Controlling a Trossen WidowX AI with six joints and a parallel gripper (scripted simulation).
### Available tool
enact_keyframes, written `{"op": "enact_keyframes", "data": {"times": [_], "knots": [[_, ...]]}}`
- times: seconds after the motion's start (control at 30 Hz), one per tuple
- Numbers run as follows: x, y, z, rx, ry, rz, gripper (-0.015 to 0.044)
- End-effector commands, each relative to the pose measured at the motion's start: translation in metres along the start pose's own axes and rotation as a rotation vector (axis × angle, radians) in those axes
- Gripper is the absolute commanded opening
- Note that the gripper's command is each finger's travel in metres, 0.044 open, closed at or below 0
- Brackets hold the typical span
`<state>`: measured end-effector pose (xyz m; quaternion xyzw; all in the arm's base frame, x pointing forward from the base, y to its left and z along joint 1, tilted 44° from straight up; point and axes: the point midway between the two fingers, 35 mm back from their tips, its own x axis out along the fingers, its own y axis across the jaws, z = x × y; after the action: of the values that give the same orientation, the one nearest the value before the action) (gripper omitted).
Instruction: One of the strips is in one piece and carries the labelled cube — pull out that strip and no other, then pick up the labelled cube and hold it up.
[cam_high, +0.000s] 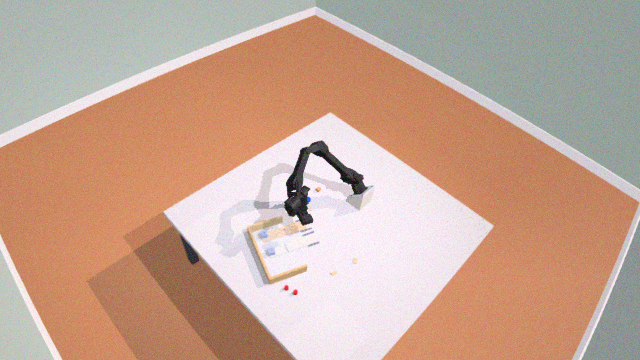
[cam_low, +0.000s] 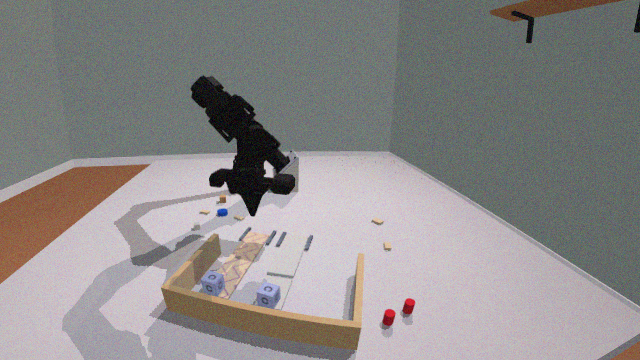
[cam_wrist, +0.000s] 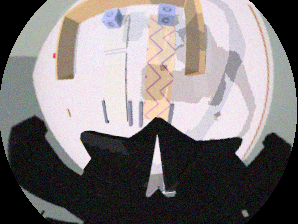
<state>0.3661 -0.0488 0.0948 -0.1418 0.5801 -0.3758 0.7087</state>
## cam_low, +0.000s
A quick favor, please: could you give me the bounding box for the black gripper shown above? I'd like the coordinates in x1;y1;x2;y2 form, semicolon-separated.
209;150;295;217

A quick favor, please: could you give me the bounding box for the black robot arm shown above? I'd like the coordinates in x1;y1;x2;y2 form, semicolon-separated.
190;75;290;195

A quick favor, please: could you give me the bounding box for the red cylinder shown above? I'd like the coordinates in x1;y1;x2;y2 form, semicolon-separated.
403;298;415;314
382;309;396;326

